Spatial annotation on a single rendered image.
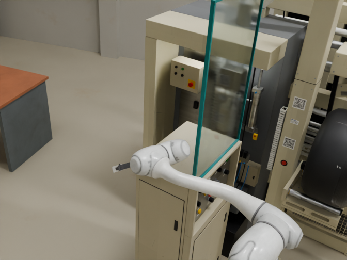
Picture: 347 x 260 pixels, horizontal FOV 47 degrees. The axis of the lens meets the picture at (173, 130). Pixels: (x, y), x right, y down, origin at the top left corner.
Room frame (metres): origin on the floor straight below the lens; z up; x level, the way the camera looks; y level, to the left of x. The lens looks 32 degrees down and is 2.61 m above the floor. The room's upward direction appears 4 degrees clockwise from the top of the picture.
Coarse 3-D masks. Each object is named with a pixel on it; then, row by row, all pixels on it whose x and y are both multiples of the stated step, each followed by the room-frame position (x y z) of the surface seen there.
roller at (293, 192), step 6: (294, 192) 2.02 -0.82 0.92; (300, 192) 2.02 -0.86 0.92; (300, 198) 1.99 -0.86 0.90; (306, 198) 1.98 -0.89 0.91; (312, 198) 1.97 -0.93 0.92; (312, 204) 1.95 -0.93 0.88; (318, 204) 1.93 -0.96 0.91; (324, 204) 1.92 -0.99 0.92; (330, 210) 1.89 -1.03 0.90; (336, 210) 1.88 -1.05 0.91; (342, 210) 1.88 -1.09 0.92
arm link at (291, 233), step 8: (264, 208) 1.13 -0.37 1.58; (272, 208) 1.13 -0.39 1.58; (256, 216) 1.11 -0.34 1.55; (264, 216) 1.09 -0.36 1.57; (272, 216) 1.08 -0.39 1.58; (280, 216) 1.09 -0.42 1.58; (288, 216) 1.10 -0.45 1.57; (272, 224) 1.04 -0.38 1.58; (280, 224) 1.05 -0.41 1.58; (288, 224) 1.06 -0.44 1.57; (296, 224) 1.07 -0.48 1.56; (280, 232) 1.02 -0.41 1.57; (288, 232) 1.03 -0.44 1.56; (296, 232) 1.04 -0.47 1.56; (288, 240) 1.02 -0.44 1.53; (296, 240) 1.02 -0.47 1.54; (288, 248) 1.01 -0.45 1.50
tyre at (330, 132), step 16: (336, 112) 2.11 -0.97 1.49; (320, 128) 2.02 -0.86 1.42; (336, 128) 1.97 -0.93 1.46; (320, 144) 1.92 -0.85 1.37; (336, 144) 1.89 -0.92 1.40; (320, 160) 1.86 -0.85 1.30; (336, 160) 1.83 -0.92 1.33; (304, 176) 1.90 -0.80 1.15; (320, 176) 1.83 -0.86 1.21; (336, 176) 1.79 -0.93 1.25; (320, 192) 1.83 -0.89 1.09; (336, 192) 1.77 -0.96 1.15
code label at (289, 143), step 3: (285, 138) 2.16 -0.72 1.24; (288, 138) 2.15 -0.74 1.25; (285, 141) 2.16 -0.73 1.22; (288, 141) 2.15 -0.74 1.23; (291, 141) 2.14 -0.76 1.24; (294, 141) 2.13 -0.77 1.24; (282, 144) 2.16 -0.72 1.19; (285, 144) 2.16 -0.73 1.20; (288, 144) 2.15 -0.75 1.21; (291, 144) 2.14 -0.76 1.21; (294, 144) 2.13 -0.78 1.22; (288, 147) 2.14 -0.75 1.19; (291, 147) 2.13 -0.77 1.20
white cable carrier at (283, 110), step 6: (282, 108) 2.22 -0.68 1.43; (282, 114) 2.20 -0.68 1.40; (282, 120) 2.19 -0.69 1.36; (276, 126) 2.21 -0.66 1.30; (282, 126) 2.22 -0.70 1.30; (276, 132) 2.20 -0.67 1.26; (276, 138) 2.20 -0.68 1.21; (276, 144) 2.20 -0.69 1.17; (276, 150) 2.20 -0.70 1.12; (270, 156) 2.21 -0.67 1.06; (270, 162) 2.20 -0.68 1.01; (270, 168) 2.20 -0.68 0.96
